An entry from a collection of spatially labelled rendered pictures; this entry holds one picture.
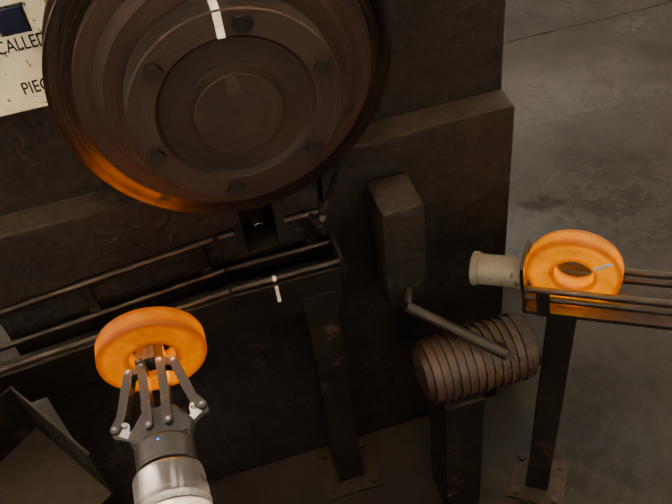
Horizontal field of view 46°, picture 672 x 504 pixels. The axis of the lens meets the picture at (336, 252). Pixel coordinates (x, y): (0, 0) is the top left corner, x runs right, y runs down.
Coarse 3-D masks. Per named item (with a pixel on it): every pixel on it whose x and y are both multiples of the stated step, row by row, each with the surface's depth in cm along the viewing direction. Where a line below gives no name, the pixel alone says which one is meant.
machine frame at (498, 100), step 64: (384, 0) 122; (448, 0) 125; (448, 64) 133; (0, 128) 119; (384, 128) 135; (448, 128) 136; (512, 128) 140; (0, 192) 127; (64, 192) 130; (448, 192) 146; (0, 256) 128; (64, 256) 132; (128, 256) 135; (192, 256) 139; (256, 256) 143; (448, 256) 158; (0, 320) 137; (64, 320) 141; (384, 320) 166; (192, 384) 163; (256, 384) 168; (384, 384) 181; (128, 448) 171; (256, 448) 184
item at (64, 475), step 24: (0, 408) 123; (24, 408) 127; (0, 432) 125; (24, 432) 129; (48, 432) 125; (0, 456) 127; (24, 456) 128; (48, 456) 127; (72, 456) 124; (0, 480) 125; (24, 480) 125; (48, 480) 124; (72, 480) 123; (96, 480) 123
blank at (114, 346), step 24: (144, 312) 107; (168, 312) 108; (120, 336) 105; (144, 336) 107; (168, 336) 108; (192, 336) 109; (96, 360) 108; (120, 360) 109; (192, 360) 113; (120, 384) 113
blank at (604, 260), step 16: (544, 240) 128; (560, 240) 126; (576, 240) 124; (592, 240) 124; (528, 256) 132; (544, 256) 128; (560, 256) 127; (576, 256) 126; (592, 256) 125; (608, 256) 124; (528, 272) 132; (544, 272) 131; (560, 272) 133; (592, 272) 127; (608, 272) 126; (560, 288) 132; (576, 288) 132; (592, 288) 130; (608, 288) 129
